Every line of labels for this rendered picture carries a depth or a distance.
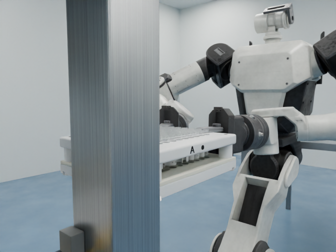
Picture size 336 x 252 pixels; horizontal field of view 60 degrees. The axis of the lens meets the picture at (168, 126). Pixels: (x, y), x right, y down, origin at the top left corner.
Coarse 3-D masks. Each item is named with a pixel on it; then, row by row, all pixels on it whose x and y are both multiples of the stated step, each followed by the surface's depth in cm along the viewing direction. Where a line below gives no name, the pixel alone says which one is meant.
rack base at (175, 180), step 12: (216, 156) 59; (60, 168) 56; (180, 168) 49; (192, 168) 49; (204, 168) 50; (216, 168) 53; (228, 168) 56; (168, 180) 43; (180, 180) 45; (192, 180) 47; (204, 180) 50; (168, 192) 43
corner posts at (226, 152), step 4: (64, 148) 55; (68, 148) 54; (220, 148) 57; (224, 148) 57; (228, 148) 57; (64, 152) 55; (68, 152) 54; (220, 152) 58; (224, 152) 57; (228, 152) 57; (64, 156) 55; (68, 156) 55; (220, 156) 58; (224, 156) 57; (228, 156) 57; (64, 160) 55; (68, 160) 55; (160, 164) 42; (160, 168) 42; (160, 172) 42; (160, 176) 42; (160, 180) 42
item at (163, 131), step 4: (160, 128) 60; (164, 128) 59; (168, 128) 60; (172, 128) 60; (180, 128) 60; (160, 132) 53; (164, 132) 54; (168, 132) 54; (172, 132) 54; (176, 132) 53; (180, 132) 53; (160, 136) 49
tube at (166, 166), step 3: (162, 138) 48; (165, 138) 48; (168, 138) 48; (162, 141) 48; (165, 141) 48; (168, 141) 48; (165, 162) 48; (168, 162) 48; (165, 165) 48; (168, 165) 48; (165, 168) 48; (168, 168) 48
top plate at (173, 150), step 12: (216, 132) 60; (60, 144) 55; (168, 144) 46; (180, 144) 46; (192, 144) 47; (204, 144) 49; (216, 144) 52; (228, 144) 56; (168, 156) 42; (180, 156) 44
